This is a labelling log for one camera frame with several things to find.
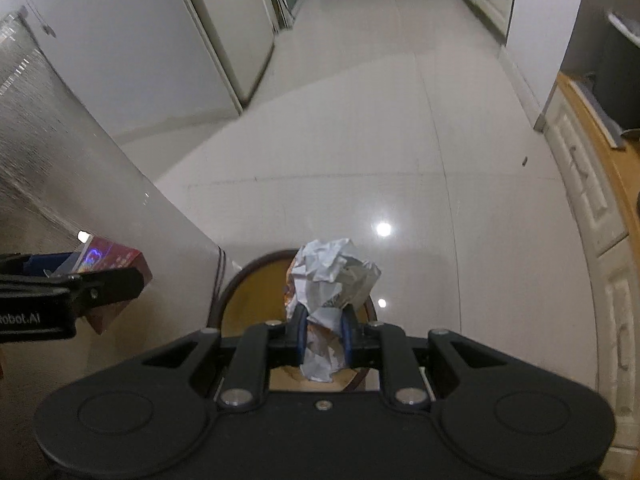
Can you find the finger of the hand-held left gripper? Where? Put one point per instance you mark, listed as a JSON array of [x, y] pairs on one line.
[[110, 285], [45, 262]]

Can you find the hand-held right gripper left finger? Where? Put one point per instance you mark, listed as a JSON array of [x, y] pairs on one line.
[[299, 332]]

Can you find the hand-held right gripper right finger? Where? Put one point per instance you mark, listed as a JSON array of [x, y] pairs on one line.
[[346, 337]]

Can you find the maroon cardboard box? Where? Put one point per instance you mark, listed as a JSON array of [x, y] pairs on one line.
[[117, 257]]

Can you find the yellow trash bin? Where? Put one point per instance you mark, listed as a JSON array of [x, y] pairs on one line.
[[255, 295]]

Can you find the paper ball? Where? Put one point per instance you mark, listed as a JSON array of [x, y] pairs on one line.
[[330, 280]]

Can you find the white refrigerator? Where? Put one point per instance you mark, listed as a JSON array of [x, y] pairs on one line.
[[230, 35]]

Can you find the low wooden top cabinet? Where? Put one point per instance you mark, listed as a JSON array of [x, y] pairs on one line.
[[590, 200]]

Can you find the grey flat board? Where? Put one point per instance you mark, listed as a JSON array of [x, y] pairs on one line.
[[597, 110]]

